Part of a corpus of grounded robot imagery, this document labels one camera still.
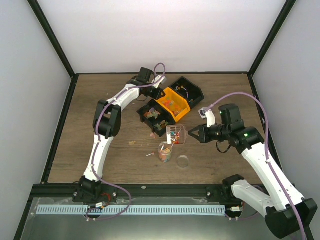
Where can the pile of pastel gummies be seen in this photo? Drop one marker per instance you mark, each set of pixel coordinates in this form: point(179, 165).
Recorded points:
point(156, 118)

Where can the brown slotted plastic scoop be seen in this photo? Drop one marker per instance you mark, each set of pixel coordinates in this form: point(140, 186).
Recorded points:
point(176, 134)

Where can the black bin with lollipops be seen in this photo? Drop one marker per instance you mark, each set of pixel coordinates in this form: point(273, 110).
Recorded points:
point(188, 90)

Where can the light blue slotted cable duct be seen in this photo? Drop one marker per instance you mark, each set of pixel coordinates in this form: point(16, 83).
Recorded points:
point(134, 210)

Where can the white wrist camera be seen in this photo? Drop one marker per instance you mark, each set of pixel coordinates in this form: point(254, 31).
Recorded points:
point(159, 80)
point(207, 115)

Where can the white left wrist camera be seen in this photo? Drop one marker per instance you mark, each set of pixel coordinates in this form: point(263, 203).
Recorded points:
point(159, 80)

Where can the yellow bin with star candies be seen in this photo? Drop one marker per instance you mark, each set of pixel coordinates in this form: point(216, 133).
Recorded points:
point(172, 95)

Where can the pile of star gummies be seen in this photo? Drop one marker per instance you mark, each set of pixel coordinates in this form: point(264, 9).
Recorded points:
point(173, 107)

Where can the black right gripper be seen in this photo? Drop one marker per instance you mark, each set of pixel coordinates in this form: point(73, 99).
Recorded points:
point(203, 137)

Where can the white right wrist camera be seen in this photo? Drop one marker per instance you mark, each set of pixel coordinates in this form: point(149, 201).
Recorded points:
point(207, 115)

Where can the clear plastic cup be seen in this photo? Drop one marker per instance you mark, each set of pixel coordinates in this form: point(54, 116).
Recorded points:
point(165, 151)

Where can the black front mounting rail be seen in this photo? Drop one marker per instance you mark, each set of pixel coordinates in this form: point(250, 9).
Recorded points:
point(213, 193)

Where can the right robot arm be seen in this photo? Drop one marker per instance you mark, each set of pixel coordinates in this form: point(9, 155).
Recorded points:
point(284, 208)

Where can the clear round lid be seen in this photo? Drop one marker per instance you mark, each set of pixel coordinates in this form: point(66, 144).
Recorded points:
point(182, 161)

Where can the black bin with gummy candies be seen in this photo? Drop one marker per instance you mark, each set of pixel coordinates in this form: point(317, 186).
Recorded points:
point(168, 117)

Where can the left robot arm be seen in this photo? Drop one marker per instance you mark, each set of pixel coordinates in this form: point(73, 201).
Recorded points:
point(107, 125)

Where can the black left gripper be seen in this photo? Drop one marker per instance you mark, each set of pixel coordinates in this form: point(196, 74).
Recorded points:
point(155, 95)

